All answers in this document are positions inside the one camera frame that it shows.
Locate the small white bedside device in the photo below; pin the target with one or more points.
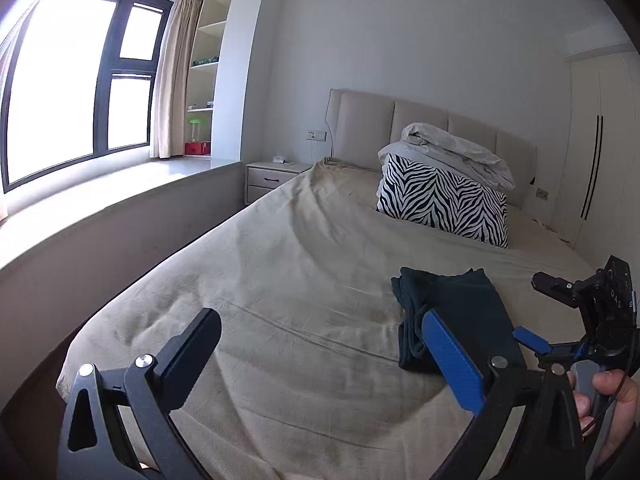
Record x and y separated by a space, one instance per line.
281 160

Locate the person's right hand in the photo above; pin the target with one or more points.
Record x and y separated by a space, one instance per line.
612 400

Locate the cream wardrobe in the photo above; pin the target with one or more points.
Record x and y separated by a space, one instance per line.
615 160

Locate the white window sill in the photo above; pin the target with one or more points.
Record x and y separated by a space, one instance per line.
125 185

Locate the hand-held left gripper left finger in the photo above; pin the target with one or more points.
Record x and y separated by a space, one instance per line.
192 350

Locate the white wall socket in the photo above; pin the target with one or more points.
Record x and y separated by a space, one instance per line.
316 135
543 193

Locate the bed with beige sheet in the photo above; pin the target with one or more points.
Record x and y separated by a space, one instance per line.
275 260

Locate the red box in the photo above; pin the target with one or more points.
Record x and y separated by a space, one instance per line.
196 148

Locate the beige padded headboard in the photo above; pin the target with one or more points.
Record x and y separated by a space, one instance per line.
365 125

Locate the white nightstand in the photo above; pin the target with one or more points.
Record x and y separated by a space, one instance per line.
270 180

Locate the white built-in wall shelf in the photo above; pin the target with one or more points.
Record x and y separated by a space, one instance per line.
207 40

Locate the beige curtain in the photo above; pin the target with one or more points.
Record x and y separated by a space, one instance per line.
175 75

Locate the white folded duvet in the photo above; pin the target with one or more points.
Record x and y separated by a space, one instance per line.
450 150

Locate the black framed window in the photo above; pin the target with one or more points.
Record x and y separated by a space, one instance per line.
60 85

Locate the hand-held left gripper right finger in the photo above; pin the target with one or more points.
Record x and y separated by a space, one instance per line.
452 357

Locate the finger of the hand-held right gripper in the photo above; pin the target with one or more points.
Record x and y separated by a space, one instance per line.
531 337
552 286

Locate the zebra print pillow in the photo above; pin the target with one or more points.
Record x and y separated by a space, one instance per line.
440 200

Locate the green patterned shelf item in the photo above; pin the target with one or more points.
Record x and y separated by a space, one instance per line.
205 60

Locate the teal knit sweater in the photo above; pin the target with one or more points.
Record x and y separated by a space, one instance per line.
465 295

